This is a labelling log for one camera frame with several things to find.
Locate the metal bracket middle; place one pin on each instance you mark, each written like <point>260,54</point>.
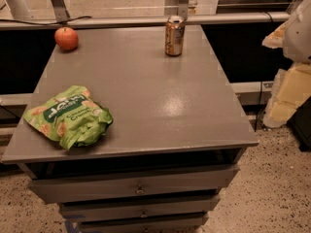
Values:
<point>183,0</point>

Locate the middle grey drawer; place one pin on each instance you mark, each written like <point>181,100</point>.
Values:
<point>140,208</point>

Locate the bottom grey drawer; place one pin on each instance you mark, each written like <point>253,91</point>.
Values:
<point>144,225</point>

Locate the metal bracket left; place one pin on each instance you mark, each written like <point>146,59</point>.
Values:
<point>60,11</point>

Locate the red apple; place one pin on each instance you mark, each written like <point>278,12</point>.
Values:
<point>67,38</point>

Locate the green rice chip bag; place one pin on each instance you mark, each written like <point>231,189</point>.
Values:
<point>71,118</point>

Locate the grey drawer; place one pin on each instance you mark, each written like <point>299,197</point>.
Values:
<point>140,208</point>
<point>133,184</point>
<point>144,225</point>

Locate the white pipe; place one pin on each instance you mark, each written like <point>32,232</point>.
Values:
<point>19,9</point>

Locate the metal rail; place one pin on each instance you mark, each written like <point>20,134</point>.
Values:
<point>121,22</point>

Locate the top grey drawer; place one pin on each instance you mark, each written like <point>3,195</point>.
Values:
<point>133,184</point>

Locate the grey drawer cabinet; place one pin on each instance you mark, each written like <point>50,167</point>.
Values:
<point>169,112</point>

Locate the orange soda can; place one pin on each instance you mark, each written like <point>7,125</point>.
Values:
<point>174,35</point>

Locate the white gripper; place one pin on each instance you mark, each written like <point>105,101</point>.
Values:
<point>298,38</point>

